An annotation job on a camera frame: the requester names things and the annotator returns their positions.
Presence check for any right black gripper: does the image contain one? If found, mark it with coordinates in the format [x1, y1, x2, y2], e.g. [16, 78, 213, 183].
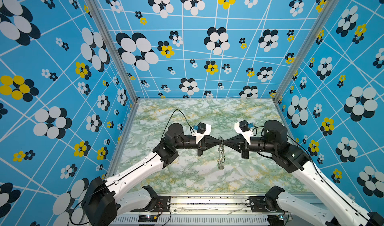
[223, 134, 278, 160]

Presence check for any metal keyring disc with rings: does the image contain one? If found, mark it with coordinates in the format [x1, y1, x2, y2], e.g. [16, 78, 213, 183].
[217, 136, 226, 170]

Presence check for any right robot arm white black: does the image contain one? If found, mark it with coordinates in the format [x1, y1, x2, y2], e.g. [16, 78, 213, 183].
[223, 120, 384, 226]

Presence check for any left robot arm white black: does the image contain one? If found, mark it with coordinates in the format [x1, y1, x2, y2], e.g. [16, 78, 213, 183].
[80, 123, 222, 226]

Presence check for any right green circuit board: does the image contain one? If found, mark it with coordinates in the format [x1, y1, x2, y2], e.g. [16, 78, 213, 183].
[268, 215, 286, 226]

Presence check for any green circuit board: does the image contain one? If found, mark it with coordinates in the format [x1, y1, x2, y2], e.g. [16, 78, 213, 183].
[268, 215, 286, 226]
[138, 215, 158, 224]

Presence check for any left green circuit board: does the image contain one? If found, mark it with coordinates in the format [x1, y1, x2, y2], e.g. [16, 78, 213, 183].
[138, 215, 158, 224]

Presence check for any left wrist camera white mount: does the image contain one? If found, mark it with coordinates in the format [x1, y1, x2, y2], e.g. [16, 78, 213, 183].
[193, 123, 212, 144]

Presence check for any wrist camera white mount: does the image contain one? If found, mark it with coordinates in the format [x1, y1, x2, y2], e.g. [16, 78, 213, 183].
[234, 120, 254, 145]
[193, 123, 212, 144]

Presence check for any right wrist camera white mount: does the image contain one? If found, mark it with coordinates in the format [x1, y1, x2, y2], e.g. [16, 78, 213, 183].
[234, 120, 254, 145]

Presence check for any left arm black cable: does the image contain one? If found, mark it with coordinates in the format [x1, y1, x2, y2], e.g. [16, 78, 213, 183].
[69, 108, 196, 226]

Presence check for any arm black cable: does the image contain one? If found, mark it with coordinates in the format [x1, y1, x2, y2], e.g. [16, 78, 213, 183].
[69, 108, 196, 226]
[251, 125, 379, 226]

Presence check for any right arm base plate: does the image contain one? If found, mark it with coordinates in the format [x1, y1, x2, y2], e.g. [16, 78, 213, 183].
[245, 196, 287, 214]

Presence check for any aluminium front rail frame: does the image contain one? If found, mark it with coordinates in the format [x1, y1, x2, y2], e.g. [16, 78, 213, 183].
[111, 195, 316, 226]

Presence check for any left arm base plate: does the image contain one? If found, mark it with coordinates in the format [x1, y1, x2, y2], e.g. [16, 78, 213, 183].
[131, 196, 171, 213]

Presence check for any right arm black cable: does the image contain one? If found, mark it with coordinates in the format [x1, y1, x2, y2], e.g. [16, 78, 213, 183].
[251, 125, 379, 226]

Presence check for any right aluminium corner post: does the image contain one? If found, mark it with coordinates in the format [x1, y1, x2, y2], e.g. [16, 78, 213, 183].
[273, 0, 340, 105]

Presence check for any aluminium corner post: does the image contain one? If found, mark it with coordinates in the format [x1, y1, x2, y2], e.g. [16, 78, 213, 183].
[273, 0, 340, 105]
[85, 0, 138, 105]

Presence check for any left aluminium corner post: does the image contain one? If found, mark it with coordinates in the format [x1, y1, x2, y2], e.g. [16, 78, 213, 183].
[85, 0, 138, 105]

